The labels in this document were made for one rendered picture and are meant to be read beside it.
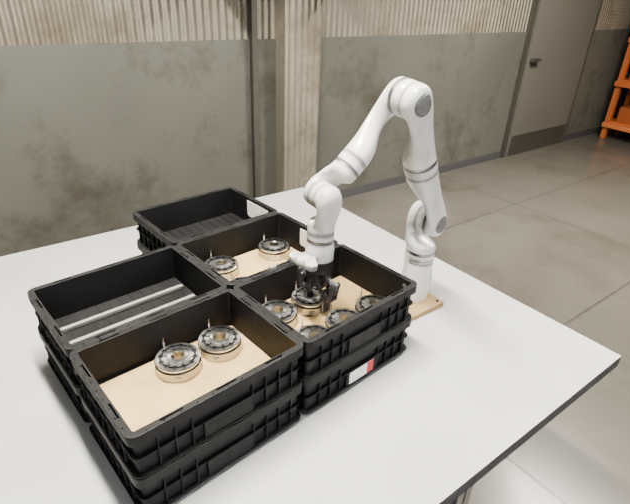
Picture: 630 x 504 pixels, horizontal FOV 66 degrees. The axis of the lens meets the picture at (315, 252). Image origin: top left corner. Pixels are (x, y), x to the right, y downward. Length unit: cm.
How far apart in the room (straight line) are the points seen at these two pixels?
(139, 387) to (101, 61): 228
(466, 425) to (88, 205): 262
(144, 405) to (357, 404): 51
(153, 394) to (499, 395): 86
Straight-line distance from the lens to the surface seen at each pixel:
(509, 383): 145
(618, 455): 246
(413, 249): 154
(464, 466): 122
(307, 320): 132
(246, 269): 154
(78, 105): 315
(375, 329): 127
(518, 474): 220
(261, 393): 109
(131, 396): 116
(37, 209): 326
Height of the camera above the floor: 161
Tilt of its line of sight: 28 degrees down
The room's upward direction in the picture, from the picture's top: 2 degrees clockwise
